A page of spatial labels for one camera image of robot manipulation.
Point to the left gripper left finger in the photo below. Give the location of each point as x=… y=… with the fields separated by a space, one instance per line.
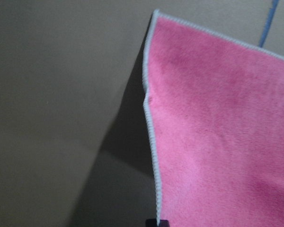
x=151 y=222

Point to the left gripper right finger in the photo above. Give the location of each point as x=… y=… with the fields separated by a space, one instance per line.
x=164 y=223

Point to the pink towel with white edge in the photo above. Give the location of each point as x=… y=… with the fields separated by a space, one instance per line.
x=214 y=108

